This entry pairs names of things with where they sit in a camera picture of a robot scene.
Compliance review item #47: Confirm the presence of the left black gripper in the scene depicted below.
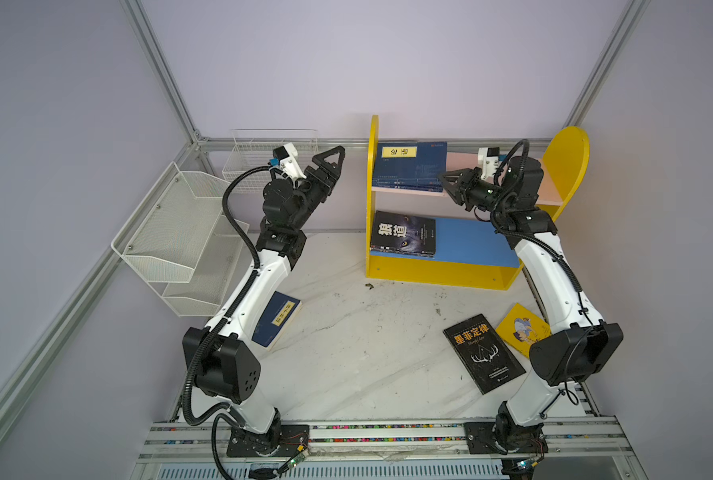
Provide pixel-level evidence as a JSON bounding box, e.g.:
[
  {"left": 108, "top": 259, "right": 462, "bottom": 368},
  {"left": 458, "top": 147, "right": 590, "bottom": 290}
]
[{"left": 290, "top": 145, "right": 344, "bottom": 232}]

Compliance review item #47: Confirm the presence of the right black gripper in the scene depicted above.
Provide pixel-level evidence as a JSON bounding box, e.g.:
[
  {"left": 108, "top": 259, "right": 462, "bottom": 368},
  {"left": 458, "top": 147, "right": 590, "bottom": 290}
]
[{"left": 431, "top": 169, "right": 507, "bottom": 217}]

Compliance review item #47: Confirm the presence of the navy book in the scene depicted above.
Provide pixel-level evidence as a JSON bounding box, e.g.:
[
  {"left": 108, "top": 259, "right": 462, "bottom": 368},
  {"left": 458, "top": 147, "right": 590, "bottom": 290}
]
[
  {"left": 252, "top": 291, "right": 302, "bottom": 349},
  {"left": 372, "top": 141, "right": 447, "bottom": 193}
]

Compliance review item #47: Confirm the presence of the black wolf cover book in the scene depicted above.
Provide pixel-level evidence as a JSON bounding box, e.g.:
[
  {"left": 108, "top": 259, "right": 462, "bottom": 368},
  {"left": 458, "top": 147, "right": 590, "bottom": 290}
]
[{"left": 369, "top": 211, "right": 436, "bottom": 257}]

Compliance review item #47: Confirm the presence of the yellow cartoon cover book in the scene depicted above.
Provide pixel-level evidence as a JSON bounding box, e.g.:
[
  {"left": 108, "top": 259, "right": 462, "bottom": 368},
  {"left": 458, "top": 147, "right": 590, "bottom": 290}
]
[{"left": 495, "top": 303, "right": 551, "bottom": 358}]

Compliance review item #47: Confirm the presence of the black antler cover book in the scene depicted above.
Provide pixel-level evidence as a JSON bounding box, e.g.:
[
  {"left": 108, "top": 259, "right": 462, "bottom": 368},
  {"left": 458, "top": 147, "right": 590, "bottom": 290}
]
[{"left": 443, "top": 314, "right": 526, "bottom": 395}]

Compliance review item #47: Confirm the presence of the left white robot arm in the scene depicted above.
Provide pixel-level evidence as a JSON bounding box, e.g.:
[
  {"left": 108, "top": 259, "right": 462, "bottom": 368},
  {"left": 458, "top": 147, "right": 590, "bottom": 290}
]
[{"left": 180, "top": 144, "right": 346, "bottom": 435}]

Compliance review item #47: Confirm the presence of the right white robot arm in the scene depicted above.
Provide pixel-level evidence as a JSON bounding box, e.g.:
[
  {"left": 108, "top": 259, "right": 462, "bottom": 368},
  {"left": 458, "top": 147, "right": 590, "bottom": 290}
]
[{"left": 439, "top": 157, "right": 623, "bottom": 453}]

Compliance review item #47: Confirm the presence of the yellow pink blue bookshelf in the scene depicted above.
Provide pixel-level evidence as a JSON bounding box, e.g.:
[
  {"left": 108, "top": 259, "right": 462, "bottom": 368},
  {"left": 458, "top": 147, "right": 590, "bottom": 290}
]
[{"left": 365, "top": 127, "right": 590, "bottom": 290}]

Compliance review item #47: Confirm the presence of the white mesh two-tier rack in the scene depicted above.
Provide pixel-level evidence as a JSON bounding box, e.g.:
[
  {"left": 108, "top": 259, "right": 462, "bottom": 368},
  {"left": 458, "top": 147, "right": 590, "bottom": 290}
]
[{"left": 110, "top": 163, "right": 244, "bottom": 317}]

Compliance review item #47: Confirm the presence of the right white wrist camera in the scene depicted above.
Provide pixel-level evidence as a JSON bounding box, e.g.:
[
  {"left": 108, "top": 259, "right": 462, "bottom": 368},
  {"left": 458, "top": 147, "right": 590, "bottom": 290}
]
[{"left": 477, "top": 146, "right": 500, "bottom": 181}]

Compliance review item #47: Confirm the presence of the white wire basket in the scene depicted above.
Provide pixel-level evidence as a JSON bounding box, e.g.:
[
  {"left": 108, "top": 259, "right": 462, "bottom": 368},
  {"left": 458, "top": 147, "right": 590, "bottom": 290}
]
[{"left": 222, "top": 129, "right": 320, "bottom": 182}]

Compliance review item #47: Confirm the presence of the right black corrugated cable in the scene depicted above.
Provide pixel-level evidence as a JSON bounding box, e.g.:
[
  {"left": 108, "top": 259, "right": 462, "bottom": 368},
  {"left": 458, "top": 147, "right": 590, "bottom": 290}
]
[{"left": 490, "top": 139, "right": 597, "bottom": 328}]

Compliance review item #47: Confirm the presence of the black corrugated cable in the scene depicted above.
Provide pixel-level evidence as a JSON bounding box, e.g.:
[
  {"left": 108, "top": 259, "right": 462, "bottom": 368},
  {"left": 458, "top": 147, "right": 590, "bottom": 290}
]
[
  {"left": 180, "top": 164, "right": 274, "bottom": 428},
  {"left": 490, "top": 139, "right": 597, "bottom": 328}
]

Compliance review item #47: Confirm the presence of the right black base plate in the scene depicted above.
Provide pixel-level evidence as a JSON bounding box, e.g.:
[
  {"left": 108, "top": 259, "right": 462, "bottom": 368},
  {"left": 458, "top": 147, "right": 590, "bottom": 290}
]
[{"left": 463, "top": 421, "right": 547, "bottom": 455}]

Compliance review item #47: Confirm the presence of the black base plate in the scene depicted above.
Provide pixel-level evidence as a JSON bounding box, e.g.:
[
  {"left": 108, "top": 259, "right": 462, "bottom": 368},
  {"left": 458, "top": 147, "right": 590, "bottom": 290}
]
[
  {"left": 226, "top": 424, "right": 310, "bottom": 458},
  {"left": 463, "top": 421, "right": 547, "bottom": 455}
]

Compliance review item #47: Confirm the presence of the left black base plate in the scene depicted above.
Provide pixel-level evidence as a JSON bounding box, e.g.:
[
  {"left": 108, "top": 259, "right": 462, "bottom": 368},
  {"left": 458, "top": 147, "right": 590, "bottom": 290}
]
[{"left": 226, "top": 424, "right": 310, "bottom": 458}]

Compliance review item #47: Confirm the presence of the left black corrugated cable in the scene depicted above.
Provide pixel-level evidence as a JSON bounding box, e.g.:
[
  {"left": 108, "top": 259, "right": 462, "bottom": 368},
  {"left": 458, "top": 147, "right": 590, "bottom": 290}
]
[{"left": 180, "top": 164, "right": 274, "bottom": 428}]

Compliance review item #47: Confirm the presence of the aluminium front rail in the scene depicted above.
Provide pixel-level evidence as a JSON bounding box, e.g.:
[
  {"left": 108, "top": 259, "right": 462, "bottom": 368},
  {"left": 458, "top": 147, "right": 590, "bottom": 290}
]
[{"left": 136, "top": 416, "right": 634, "bottom": 464}]

